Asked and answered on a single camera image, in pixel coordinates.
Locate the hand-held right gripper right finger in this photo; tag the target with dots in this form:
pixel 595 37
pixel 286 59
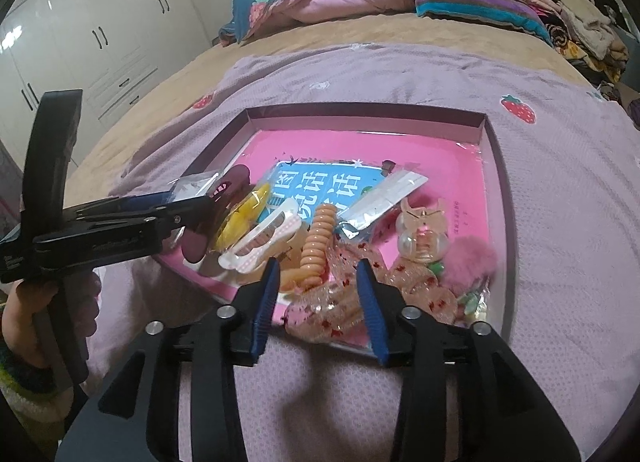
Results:
pixel 372 312

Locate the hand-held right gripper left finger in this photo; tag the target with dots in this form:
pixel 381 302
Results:
pixel 265 307

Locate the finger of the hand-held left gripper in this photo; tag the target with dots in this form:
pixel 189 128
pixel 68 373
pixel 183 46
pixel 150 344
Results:
pixel 185 214
pixel 145 201

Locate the maroon hair clip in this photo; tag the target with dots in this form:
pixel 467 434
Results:
pixel 195 242

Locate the pink organza scrunchie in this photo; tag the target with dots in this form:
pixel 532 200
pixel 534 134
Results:
pixel 330 312

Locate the bag of yellow hair rings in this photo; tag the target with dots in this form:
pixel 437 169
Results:
pixel 240 217

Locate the white dotted hair claw clip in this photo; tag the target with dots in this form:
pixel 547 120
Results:
pixel 270 237

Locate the clear beige hair claw clip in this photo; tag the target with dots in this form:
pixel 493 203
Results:
pixel 420 242

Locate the silver foil sachet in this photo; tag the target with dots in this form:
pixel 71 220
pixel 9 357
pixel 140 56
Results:
pixel 380 197

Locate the shallow grey cardboard box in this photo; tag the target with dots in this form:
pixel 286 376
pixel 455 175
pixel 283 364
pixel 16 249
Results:
pixel 350 121

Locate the person's left forearm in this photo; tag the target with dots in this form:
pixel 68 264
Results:
pixel 25 392

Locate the person's left hand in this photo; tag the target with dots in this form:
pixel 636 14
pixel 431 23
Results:
pixel 85 302

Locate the white wardrobe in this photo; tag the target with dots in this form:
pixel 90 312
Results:
pixel 100 17

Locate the pink book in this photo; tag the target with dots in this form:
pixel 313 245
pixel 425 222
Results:
pixel 425 152

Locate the pink and blue quilt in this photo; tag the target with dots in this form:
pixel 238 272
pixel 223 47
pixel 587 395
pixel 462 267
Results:
pixel 340 2

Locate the striped purple pillow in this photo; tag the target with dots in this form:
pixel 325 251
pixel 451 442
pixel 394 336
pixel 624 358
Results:
pixel 475 4

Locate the pile of clothes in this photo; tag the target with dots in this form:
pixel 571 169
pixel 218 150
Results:
pixel 590 27

